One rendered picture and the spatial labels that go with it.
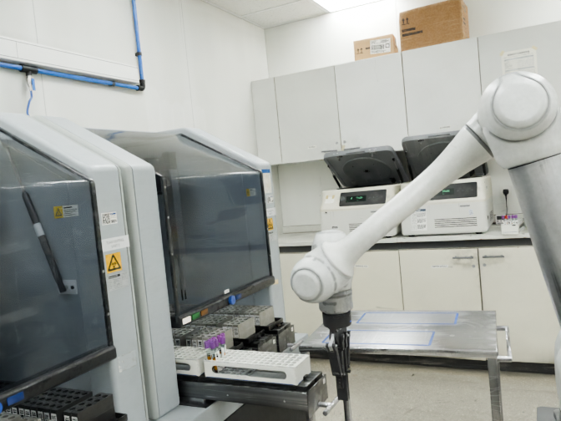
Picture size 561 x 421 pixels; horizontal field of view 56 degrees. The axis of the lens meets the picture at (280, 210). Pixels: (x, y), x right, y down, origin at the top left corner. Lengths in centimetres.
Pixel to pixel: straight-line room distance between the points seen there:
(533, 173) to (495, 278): 256
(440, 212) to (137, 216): 251
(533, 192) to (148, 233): 97
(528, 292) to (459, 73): 151
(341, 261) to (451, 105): 282
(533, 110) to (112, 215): 98
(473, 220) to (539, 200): 251
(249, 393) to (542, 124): 99
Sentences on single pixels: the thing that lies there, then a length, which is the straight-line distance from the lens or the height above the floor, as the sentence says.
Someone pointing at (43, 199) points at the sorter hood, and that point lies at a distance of 126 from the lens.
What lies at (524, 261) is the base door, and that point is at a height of 73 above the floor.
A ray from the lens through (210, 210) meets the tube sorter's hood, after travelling 174.
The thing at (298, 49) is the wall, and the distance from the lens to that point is 470.
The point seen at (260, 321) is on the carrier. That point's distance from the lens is 201.
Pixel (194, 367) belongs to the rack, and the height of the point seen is 84.
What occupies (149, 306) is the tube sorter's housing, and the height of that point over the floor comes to 105.
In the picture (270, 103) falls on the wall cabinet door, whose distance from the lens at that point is 437.
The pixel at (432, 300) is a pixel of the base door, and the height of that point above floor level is 47.
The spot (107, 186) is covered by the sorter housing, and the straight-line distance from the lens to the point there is 141.
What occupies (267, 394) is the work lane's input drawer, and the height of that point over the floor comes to 79.
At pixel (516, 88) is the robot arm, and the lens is 107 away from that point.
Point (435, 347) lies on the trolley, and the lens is 170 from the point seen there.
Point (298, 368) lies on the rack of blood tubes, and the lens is 148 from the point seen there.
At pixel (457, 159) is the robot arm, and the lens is 129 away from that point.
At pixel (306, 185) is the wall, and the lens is 458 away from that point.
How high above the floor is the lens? 135
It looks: 3 degrees down
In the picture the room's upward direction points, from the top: 6 degrees counter-clockwise
